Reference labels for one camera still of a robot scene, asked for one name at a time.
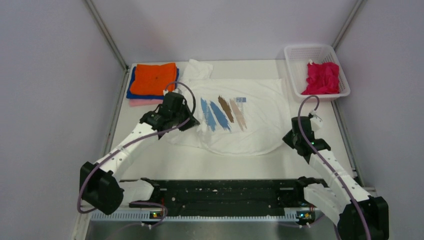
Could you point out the right metal frame post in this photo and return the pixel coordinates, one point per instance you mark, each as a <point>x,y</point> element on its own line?
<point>355,10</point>

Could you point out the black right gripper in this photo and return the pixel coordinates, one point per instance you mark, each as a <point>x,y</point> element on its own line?
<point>287,138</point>

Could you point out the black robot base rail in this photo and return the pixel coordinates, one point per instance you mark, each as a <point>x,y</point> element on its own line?
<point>228,198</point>

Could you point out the white slotted cable duct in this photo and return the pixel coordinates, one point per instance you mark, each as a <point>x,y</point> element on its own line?
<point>139,215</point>

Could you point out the crumpled red t shirt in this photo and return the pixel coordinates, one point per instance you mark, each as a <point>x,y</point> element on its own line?
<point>322,79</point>

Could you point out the left metal frame post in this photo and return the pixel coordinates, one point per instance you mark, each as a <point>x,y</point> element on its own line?
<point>94,12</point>

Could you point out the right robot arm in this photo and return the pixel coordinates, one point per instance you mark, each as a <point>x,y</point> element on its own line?
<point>355,213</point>

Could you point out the white printed t shirt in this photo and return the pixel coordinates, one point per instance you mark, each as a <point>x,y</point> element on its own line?
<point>237,116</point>

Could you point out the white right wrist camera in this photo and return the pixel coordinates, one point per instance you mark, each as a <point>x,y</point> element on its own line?
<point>315,121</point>

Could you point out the folded pink t shirt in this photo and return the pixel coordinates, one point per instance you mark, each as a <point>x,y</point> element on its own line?
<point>144,102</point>

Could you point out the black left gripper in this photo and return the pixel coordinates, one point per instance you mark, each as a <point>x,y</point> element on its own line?
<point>191,123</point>

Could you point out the metal frame post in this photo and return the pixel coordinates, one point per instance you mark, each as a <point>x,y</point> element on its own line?
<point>94,12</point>
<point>355,10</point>

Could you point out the folded blue t shirt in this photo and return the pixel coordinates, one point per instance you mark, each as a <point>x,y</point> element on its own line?
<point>132,94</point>

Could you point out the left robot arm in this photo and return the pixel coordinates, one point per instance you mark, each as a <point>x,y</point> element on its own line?
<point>99,181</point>

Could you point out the white plastic laundry basket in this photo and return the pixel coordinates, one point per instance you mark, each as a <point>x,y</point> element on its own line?
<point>297,58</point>

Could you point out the folded orange t shirt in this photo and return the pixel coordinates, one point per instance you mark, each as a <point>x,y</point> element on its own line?
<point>152,79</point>

